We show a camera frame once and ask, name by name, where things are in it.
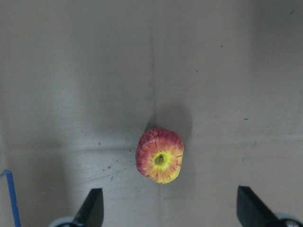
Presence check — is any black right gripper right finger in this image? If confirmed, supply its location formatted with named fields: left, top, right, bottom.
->
left=236, top=186, right=284, bottom=227

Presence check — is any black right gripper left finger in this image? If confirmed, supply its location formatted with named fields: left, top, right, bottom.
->
left=72, top=188, right=104, bottom=227

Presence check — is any yellow-red apple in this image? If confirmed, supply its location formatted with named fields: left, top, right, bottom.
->
left=135, top=128, right=184, bottom=184

